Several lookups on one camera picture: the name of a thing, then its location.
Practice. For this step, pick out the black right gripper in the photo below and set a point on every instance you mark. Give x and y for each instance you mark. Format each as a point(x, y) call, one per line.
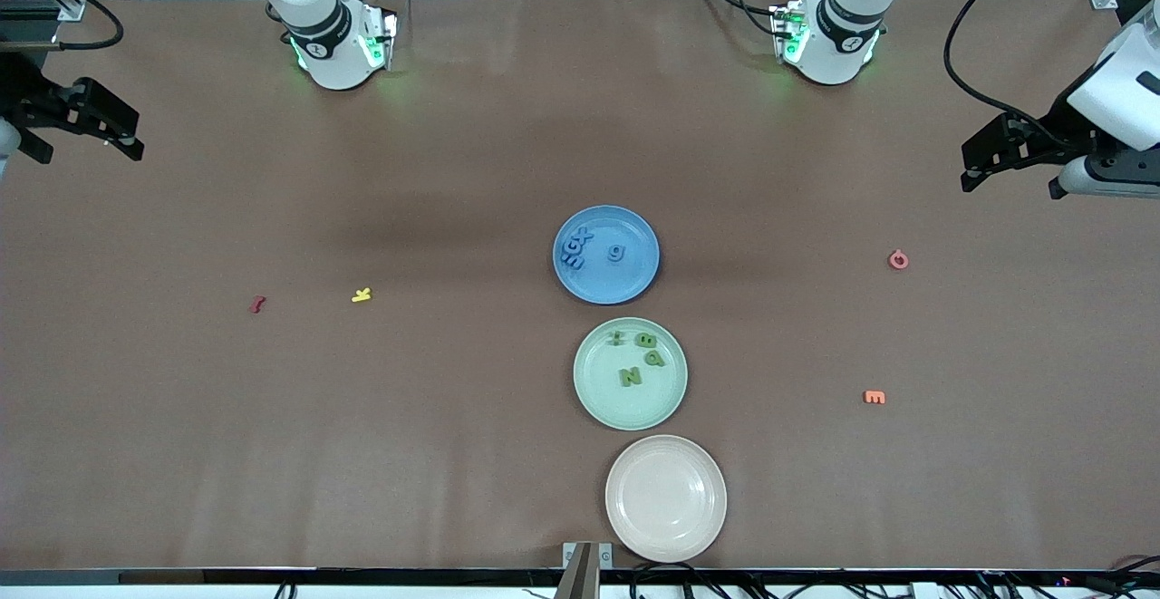
point(25, 96)

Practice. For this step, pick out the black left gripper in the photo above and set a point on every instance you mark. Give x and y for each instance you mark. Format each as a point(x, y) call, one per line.
point(1058, 125)

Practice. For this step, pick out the blue foam letter g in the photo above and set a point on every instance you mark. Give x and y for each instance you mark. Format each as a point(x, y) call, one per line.
point(616, 253)

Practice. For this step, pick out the green foam letter B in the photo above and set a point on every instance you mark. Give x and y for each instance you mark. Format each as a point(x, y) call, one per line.
point(646, 341)

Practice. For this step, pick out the blue foam letter x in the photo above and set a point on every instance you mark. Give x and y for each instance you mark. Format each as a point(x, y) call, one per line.
point(584, 237)

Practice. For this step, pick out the green foam letter N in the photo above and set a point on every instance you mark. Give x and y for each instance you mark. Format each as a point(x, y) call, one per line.
point(631, 376)

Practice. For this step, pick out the blue foam letter c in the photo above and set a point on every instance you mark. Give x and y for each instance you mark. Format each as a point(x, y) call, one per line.
point(567, 249)

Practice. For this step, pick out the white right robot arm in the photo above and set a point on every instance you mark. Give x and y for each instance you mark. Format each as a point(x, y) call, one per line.
point(335, 46)

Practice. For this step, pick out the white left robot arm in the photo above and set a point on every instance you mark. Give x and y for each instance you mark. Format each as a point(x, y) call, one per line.
point(843, 37)

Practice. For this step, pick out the yellow foam letter k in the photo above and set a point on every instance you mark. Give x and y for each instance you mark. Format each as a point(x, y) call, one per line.
point(361, 294)

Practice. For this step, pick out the blue plate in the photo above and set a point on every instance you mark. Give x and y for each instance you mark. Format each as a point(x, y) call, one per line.
point(625, 277)

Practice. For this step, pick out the green plate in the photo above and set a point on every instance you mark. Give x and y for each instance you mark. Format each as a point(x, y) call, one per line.
point(625, 404)

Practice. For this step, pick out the pink plate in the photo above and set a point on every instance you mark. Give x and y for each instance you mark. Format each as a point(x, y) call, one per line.
point(666, 498)

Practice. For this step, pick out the brown table cover sheet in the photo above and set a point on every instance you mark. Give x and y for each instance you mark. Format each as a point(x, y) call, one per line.
point(453, 490)

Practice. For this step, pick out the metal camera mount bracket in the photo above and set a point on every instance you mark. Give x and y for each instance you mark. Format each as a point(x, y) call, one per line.
point(580, 572)

